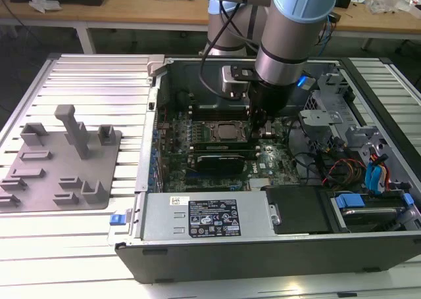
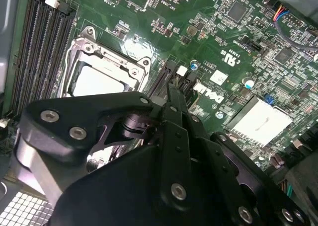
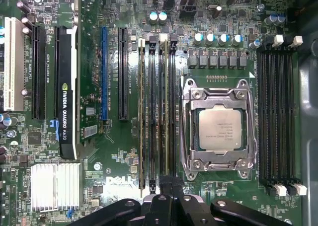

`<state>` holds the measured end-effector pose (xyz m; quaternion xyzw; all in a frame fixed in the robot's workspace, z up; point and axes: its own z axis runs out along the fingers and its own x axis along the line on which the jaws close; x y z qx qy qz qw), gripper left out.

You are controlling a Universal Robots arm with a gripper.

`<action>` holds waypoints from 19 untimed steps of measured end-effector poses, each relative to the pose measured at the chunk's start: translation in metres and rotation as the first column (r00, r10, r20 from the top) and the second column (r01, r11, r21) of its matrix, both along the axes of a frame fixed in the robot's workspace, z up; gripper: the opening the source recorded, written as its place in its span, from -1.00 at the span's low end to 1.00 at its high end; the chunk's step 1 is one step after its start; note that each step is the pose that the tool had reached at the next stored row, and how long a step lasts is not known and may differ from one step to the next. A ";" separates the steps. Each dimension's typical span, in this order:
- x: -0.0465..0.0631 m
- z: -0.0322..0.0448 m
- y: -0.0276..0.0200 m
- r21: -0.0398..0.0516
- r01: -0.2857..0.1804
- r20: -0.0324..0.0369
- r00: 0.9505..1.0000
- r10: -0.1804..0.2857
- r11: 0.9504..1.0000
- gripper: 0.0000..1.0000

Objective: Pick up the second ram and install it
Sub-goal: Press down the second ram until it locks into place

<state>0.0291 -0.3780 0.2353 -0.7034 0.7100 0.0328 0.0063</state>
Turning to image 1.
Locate wooden desk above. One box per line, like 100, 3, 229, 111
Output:
0, 0, 421, 55

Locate grey parts rack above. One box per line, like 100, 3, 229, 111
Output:
0, 104, 123, 214

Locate black graphics card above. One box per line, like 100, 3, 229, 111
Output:
193, 152, 246, 175

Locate red yellow power wires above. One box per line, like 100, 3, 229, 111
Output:
322, 157, 366, 185

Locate silver power supply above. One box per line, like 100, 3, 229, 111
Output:
140, 192, 278, 242

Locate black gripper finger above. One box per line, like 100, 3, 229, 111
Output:
249, 110, 264, 145
262, 118, 277, 138

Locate green motherboard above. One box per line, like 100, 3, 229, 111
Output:
154, 104, 302, 193

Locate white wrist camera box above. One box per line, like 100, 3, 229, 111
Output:
220, 64, 258, 100

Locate blue flat wire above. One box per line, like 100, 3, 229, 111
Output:
375, 160, 389, 195
364, 162, 379, 195

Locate crumpled white paper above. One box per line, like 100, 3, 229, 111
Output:
28, 0, 62, 14

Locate grey metal drive cage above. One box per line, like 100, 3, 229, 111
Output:
297, 67, 358, 149

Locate metal CPU socket cover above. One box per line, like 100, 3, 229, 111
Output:
209, 119, 248, 145

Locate grey case latch handle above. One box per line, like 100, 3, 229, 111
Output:
147, 55, 167, 77

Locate blue disk carrier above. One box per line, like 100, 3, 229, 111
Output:
332, 192, 414, 234

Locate green RAM stick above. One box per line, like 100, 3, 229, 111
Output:
196, 103, 247, 111
193, 140, 250, 151

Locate clear plastic bags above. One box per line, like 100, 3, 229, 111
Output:
366, 0, 414, 16

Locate orange wire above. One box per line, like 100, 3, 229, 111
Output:
368, 147, 392, 191

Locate black wire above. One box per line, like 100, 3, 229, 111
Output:
291, 152, 326, 185

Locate CPU with silver top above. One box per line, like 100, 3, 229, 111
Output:
218, 124, 239, 139

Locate black RAM slot bank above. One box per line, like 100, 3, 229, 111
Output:
189, 141, 258, 154
191, 104, 251, 122

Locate thin blue cable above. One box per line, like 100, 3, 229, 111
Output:
320, 16, 334, 55

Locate silver chipset heatsink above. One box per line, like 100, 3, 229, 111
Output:
248, 177, 274, 192

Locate black PC case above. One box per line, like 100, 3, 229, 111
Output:
114, 54, 421, 285

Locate black camera cable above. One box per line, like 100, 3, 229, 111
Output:
199, 0, 260, 99

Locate black plastic cover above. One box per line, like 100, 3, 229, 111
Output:
262, 183, 333, 236

